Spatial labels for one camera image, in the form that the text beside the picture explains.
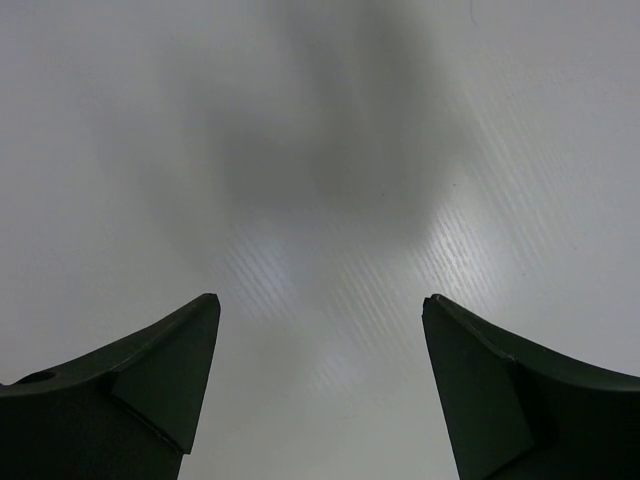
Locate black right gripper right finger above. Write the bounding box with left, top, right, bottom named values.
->
left=422, top=294, right=639, bottom=479

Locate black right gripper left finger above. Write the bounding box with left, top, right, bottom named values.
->
left=1, top=294, right=220, bottom=479

